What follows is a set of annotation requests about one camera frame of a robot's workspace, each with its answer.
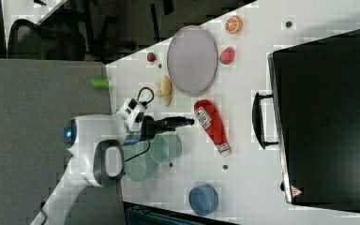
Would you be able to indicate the black toaster oven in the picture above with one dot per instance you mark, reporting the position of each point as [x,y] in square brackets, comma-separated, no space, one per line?
[315,89]

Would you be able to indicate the green plastic strainer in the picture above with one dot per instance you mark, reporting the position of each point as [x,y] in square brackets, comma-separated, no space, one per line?
[139,164]

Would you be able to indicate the green marker cap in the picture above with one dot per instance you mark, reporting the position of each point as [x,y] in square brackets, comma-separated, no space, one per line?
[100,83]

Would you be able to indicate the toy orange slice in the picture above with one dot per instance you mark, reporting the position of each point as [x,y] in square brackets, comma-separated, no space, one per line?
[234,24]

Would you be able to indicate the purple round plate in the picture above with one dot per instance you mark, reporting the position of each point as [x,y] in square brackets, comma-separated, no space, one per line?
[192,60]

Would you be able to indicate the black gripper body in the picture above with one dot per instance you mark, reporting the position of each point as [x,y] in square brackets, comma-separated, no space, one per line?
[151,127]

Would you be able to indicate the large toy strawberry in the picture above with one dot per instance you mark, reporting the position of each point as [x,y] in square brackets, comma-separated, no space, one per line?
[227,56]

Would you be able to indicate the red ketchup bottle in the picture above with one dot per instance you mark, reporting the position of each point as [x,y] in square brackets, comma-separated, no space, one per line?
[210,120]

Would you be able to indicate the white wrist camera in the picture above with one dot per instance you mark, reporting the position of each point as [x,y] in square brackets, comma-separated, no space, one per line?
[132,112]

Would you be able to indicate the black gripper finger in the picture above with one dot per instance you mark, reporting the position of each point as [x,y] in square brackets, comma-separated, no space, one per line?
[177,122]

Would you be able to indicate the black office chair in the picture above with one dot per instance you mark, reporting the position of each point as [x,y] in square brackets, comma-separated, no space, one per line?
[28,40]

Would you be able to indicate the toy banana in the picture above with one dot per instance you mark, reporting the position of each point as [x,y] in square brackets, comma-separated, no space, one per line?
[164,90]

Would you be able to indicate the blue cup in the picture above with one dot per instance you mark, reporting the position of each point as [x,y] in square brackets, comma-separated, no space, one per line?
[203,200]

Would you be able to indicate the small toy strawberry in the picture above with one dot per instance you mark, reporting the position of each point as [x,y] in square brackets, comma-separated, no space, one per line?
[151,57]

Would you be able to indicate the green cup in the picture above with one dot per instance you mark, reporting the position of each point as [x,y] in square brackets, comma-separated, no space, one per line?
[165,148]

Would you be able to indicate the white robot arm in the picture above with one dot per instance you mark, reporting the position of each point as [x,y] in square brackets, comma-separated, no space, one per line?
[96,143]

